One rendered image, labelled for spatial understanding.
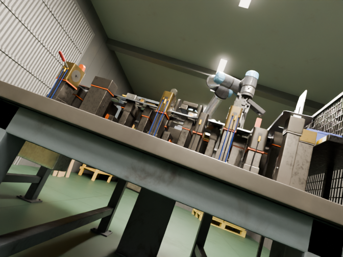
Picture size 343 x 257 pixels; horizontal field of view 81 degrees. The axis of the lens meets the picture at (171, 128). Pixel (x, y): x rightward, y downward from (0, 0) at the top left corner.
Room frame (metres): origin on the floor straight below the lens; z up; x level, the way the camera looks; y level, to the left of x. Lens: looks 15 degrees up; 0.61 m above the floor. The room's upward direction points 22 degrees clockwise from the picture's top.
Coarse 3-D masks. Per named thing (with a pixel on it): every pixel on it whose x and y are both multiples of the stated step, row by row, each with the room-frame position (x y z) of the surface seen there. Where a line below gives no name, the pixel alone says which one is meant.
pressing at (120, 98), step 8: (88, 88) 1.30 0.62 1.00; (112, 96) 1.28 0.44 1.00; (120, 96) 1.18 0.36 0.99; (120, 104) 1.39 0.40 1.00; (136, 104) 1.24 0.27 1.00; (144, 104) 1.18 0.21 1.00; (176, 112) 1.08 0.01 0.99; (176, 120) 1.22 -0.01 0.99; (184, 120) 1.20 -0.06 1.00; (208, 120) 1.01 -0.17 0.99; (208, 128) 1.17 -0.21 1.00; (240, 128) 0.96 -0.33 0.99; (240, 136) 1.08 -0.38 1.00; (248, 136) 1.04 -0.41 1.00
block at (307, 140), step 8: (304, 136) 0.84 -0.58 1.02; (312, 136) 0.83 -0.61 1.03; (304, 144) 0.84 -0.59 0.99; (312, 144) 0.83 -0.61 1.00; (304, 152) 0.84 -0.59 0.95; (296, 160) 0.84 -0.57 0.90; (304, 160) 0.83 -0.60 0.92; (296, 168) 0.84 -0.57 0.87; (304, 168) 0.83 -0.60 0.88; (296, 176) 0.84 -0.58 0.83; (304, 176) 0.83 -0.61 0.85; (296, 184) 0.84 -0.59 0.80; (304, 184) 0.83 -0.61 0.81
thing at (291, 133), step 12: (288, 120) 0.66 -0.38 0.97; (300, 120) 0.64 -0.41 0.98; (288, 132) 0.65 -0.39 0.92; (300, 132) 0.64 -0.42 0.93; (288, 144) 0.65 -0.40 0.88; (288, 156) 0.65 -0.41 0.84; (276, 168) 0.67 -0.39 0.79; (288, 168) 0.64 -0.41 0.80; (276, 180) 0.65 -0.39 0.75; (288, 180) 0.64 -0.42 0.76
